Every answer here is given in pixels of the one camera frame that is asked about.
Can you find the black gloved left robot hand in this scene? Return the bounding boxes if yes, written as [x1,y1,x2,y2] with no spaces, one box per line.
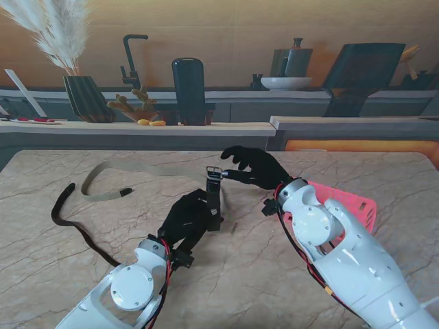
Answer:
[157,188,224,254]

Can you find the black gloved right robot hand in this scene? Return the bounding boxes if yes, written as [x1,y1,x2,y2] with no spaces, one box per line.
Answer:
[220,145,292,191]

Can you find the dark brown belt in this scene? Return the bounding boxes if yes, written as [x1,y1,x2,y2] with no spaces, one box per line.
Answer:
[51,166,226,268]

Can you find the pink plastic storage basket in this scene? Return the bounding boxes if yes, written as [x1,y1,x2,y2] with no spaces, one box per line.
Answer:
[283,181,378,247]

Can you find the beige woven belt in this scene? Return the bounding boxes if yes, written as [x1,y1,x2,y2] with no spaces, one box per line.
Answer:
[80,160,228,210]

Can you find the grey back counter cabinets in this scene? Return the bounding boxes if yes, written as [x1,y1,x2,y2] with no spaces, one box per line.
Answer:
[0,87,439,123]

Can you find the white speckled bowl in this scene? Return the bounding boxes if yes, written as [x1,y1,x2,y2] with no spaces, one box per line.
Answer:
[259,76,313,92]

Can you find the raised counter orange glow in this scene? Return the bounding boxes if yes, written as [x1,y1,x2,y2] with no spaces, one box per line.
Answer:
[269,115,439,152]

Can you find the tall black cylinder container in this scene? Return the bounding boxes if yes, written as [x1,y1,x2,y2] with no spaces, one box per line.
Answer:
[171,57,208,126]

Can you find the grey pot with lid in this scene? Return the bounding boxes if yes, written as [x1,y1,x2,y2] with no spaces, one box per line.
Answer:
[270,37,313,78]

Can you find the cactus plants in bowl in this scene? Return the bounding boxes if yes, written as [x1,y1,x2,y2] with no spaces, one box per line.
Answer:
[106,85,161,123]

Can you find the dark ribbed vase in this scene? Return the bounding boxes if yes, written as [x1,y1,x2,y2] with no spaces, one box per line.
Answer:
[62,75,116,123]

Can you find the black kitchen faucet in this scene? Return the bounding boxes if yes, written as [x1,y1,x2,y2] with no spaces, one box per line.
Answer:
[119,34,150,90]

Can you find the plate with red food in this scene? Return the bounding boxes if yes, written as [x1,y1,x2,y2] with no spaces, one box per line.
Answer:
[9,117,64,125]

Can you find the dark utensil holder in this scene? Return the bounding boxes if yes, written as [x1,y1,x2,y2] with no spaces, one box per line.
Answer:
[401,70,439,90]

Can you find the wooden kitchen utensils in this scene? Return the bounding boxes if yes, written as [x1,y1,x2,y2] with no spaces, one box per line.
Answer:
[399,44,423,79]

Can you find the white leaning board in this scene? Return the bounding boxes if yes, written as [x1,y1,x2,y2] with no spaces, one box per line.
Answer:
[3,68,48,118]

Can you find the white pampas grass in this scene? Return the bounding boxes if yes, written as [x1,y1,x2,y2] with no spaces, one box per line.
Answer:
[0,0,93,78]

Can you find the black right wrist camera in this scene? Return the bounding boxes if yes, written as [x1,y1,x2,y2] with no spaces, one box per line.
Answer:
[262,198,281,217]

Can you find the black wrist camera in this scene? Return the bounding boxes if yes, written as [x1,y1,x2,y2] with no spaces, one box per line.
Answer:
[169,249,195,271]
[262,198,281,217]

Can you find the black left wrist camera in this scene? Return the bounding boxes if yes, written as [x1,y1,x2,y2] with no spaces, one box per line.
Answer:
[169,249,195,271]

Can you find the left arm red black cables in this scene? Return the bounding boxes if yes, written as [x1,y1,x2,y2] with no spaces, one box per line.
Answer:
[147,239,174,329]

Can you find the arm red black cables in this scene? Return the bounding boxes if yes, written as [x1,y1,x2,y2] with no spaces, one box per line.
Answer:
[276,208,361,316]
[147,239,174,329]

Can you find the right arm red black cables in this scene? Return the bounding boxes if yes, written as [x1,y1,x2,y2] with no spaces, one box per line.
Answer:
[276,208,361,316]

